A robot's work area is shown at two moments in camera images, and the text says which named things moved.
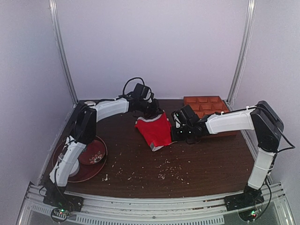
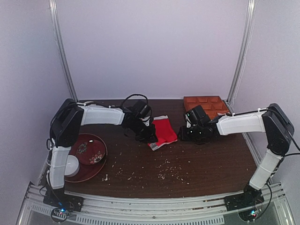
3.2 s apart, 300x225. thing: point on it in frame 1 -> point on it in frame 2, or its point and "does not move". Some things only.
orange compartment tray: (206, 105) does not move
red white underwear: (157, 131) does not move
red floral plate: (93, 153) does not move
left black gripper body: (153, 112) -> (148, 133)
